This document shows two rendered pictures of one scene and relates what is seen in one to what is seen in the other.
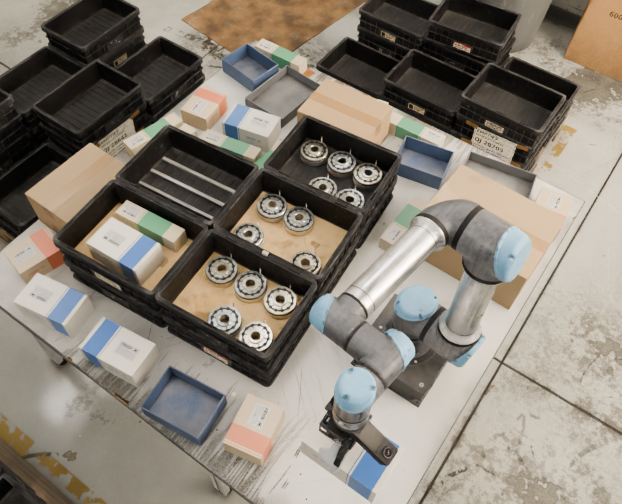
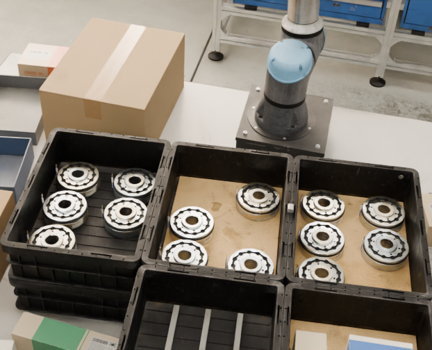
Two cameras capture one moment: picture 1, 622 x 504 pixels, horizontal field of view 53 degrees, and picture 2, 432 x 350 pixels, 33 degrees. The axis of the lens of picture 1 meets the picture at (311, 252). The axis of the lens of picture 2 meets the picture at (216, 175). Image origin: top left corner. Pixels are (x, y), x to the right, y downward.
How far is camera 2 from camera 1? 2.08 m
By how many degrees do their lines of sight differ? 67
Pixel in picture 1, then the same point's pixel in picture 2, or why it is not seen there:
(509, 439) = not seen: hidden behind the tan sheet
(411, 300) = (294, 56)
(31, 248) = not seen: outside the picture
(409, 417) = (342, 130)
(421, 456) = (370, 117)
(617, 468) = not seen: hidden behind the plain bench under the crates
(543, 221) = (103, 29)
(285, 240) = (226, 236)
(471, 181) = (66, 78)
